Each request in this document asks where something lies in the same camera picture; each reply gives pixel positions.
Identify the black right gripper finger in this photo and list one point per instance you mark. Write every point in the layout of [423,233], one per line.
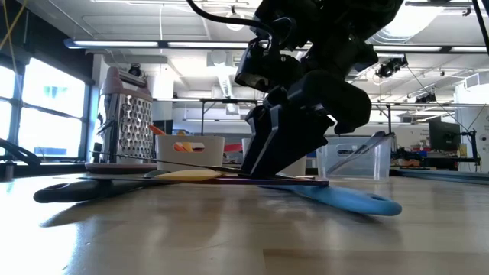
[255,133]
[290,145]

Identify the iridescent metal knife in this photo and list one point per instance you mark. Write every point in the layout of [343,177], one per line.
[376,138]

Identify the long yellow plastic utensil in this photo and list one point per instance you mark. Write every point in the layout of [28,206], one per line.
[188,147]

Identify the blue silicone spatula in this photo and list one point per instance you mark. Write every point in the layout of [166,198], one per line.
[351,202]

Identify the orange plastic utensil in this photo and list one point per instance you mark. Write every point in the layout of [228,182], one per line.
[156,130]

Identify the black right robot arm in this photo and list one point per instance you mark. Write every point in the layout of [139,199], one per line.
[336,30]

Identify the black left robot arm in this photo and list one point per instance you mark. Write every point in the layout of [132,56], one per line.
[21,153]

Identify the white plastic bin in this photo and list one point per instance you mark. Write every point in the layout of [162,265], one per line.
[296,168]
[210,160]

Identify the clear plastic bin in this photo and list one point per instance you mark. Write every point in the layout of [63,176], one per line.
[382,168]

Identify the black computer monitor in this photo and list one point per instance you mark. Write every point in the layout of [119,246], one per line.
[443,135]

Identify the large window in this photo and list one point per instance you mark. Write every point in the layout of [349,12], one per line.
[49,95]

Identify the black background workstation frame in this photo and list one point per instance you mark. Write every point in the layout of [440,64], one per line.
[229,101]

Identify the black rig camera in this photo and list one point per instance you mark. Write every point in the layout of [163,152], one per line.
[134,70]
[389,68]
[426,98]

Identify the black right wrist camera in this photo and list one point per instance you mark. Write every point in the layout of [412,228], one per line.
[263,65]

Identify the silver ventilation duct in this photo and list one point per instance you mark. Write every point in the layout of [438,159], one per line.
[420,19]

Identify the LED light bar frame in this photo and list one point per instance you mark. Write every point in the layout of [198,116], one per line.
[114,44]

